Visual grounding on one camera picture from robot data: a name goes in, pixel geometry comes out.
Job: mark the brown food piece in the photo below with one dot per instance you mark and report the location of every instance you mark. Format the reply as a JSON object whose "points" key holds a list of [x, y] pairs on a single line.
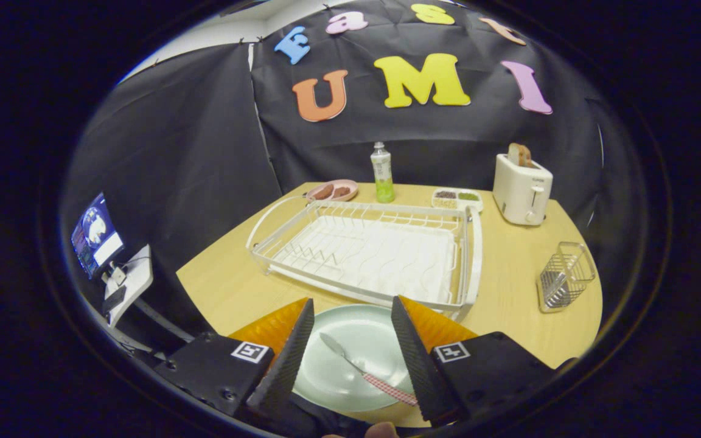
{"points": [[342, 191], [324, 192]]}

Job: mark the white toaster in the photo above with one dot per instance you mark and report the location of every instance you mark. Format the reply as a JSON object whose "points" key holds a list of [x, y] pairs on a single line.
{"points": [[518, 191]]}

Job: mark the clear bottle with green liquid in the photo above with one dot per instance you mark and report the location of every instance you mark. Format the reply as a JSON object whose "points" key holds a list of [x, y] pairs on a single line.
{"points": [[383, 176]]}

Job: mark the pale green plate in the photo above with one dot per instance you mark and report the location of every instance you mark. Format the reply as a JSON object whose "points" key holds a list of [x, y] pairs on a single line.
{"points": [[362, 331]]}

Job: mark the white divided snack tray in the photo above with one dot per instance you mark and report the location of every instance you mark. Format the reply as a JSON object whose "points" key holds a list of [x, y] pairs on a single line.
{"points": [[457, 199]]}

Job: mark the small pink plate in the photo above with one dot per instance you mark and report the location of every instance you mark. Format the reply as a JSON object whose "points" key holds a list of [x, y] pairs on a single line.
{"points": [[350, 182]]}

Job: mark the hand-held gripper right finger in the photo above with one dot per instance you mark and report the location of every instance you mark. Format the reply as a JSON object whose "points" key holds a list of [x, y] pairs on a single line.
{"points": [[417, 365]]}

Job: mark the black backdrop cloth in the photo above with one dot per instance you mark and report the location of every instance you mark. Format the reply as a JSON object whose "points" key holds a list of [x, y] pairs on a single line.
{"points": [[192, 152]]}

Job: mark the brown bread slice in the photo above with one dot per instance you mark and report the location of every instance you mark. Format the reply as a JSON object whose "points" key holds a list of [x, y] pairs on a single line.
{"points": [[519, 155]]}

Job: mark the white side shelf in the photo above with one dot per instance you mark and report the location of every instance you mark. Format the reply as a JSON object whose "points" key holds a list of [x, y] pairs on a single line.
{"points": [[137, 274]]}

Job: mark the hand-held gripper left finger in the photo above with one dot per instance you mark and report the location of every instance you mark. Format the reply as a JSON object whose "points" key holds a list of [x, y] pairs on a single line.
{"points": [[286, 365]]}

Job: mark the computer monitor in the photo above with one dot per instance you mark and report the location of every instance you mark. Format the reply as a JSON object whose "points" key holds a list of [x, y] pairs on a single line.
{"points": [[96, 234]]}

